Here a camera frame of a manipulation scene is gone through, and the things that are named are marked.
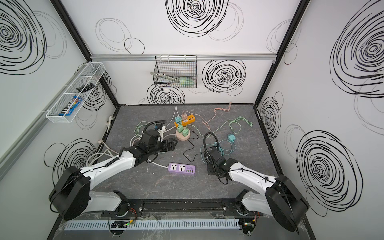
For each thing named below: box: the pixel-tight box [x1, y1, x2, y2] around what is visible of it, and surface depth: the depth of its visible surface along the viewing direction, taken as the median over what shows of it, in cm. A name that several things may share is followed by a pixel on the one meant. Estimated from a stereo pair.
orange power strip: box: [174, 114, 196, 128], surface depth 110 cm
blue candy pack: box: [58, 96, 83, 116], surface depth 72 cm
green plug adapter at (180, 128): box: [177, 124, 184, 133], surface depth 101 cm
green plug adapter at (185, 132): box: [182, 128, 189, 137], surface depth 98 cm
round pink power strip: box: [175, 128, 191, 141], surface depth 101 cm
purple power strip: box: [167, 162, 196, 175], surface depth 86 cm
